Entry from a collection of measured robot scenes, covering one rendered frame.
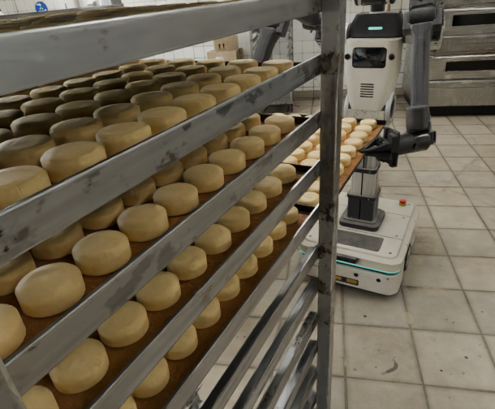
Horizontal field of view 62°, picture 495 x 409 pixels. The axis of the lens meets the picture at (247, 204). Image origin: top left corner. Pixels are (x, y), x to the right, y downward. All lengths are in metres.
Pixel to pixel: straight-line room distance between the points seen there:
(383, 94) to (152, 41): 1.70
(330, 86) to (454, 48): 4.31
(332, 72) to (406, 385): 1.44
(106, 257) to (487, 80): 4.85
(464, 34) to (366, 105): 3.07
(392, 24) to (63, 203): 1.83
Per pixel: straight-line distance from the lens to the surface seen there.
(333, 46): 0.68
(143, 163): 0.34
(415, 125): 1.22
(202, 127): 0.40
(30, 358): 0.32
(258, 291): 0.59
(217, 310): 0.57
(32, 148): 0.39
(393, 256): 2.08
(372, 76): 1.97
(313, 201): 0.87
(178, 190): 0.47
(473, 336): 2.15
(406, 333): 2.08
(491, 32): 5.03
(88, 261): 0.38
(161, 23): 0.35
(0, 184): 0.33
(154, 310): 0.47
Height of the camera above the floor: 1.44
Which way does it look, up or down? 28 degrees down
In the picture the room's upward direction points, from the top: 5 degrees counter-clockwise
